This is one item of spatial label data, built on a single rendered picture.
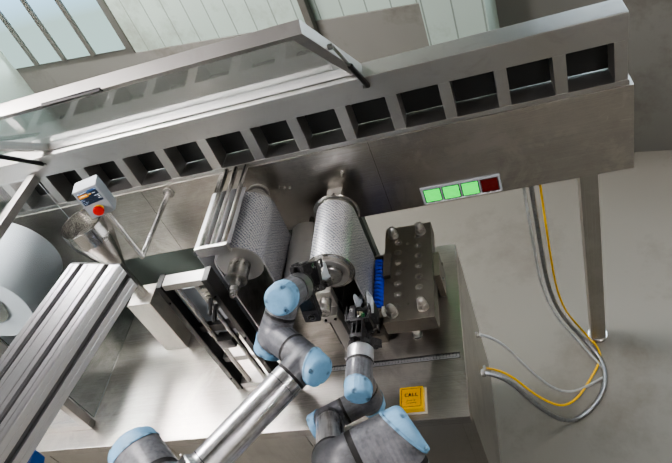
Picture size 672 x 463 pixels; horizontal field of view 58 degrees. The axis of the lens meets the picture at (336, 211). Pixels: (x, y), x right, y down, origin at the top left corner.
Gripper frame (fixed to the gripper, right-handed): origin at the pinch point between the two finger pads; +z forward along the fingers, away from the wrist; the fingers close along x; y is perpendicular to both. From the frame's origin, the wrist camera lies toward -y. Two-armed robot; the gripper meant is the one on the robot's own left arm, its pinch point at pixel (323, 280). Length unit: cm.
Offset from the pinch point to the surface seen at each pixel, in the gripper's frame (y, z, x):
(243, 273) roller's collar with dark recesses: 6.1, -5.3, 21.4
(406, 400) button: -39.2, 6.9, -15.4
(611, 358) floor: -69, 115, -84
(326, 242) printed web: 10.0, 5.1, -1.4
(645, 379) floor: -76, 106, -94
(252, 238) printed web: 15.2, -0.3, 18.8
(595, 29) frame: 51, 6, -82
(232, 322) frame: -7.2, -5.7, 27.6
